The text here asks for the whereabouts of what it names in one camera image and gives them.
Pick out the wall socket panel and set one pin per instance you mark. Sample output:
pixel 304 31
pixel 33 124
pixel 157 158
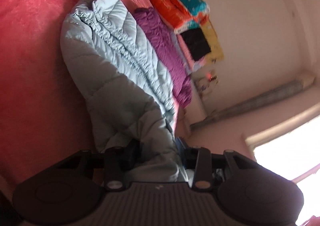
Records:
pixel 209 75

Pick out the purple down jacket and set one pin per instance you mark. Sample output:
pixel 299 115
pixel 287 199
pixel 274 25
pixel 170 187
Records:
pixel 162 45

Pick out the orange and teal quilt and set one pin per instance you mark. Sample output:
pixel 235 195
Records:
pixel 175 3

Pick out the red bed blanket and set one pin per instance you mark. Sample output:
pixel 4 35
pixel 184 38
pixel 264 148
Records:
pixel 30 53

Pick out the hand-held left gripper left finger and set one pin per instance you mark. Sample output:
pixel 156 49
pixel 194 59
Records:
pixel 128 157

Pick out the black cloth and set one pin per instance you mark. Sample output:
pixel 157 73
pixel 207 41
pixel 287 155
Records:
pixel 196 43

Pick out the grey checked curtain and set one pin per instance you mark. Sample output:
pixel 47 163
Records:
pixel 262 98

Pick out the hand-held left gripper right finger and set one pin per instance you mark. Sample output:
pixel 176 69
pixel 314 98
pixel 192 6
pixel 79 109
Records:
pixel 182 147

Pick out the light blue down jacket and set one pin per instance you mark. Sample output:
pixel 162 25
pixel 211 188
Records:
pixel 112 78

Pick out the bright window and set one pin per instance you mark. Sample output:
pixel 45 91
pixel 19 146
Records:
pixel 287 155

